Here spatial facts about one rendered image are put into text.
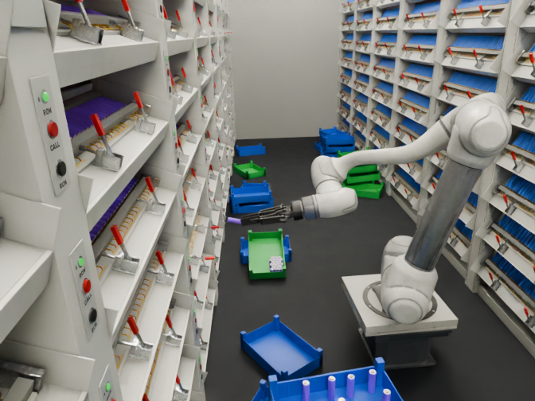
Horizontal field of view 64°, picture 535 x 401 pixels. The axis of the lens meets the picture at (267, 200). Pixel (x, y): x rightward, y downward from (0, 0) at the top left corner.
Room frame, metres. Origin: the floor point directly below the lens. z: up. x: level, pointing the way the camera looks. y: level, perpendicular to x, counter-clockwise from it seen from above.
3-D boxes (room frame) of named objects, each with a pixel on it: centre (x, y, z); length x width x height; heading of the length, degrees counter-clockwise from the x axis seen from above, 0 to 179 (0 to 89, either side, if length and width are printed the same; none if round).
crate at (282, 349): (1.43, -0.03, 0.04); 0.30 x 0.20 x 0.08; 36
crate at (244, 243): (2.31, 0.02, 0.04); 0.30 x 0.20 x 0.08; 92
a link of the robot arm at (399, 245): (1.45, -0.52, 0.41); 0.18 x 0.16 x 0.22; 164
